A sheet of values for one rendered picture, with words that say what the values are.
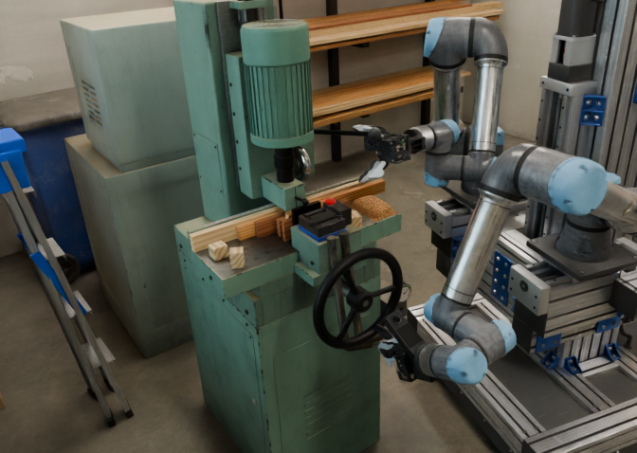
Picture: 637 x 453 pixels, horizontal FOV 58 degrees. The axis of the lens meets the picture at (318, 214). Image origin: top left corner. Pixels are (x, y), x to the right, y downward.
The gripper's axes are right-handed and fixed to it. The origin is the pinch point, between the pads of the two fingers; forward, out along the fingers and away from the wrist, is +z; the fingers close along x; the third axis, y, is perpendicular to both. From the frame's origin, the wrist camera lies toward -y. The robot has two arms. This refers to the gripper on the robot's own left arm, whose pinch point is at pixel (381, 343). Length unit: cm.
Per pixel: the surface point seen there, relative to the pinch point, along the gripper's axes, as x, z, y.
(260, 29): -3, -7, -85
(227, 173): -11, 34, -58
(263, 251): -15.9, 15.3, -33.6
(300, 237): -7.6, 6.8, -33.7
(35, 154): -49, 174, -108
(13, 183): -65, 60, -78
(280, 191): -4, 17, -47
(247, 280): -24.2, 10.8, -28.7
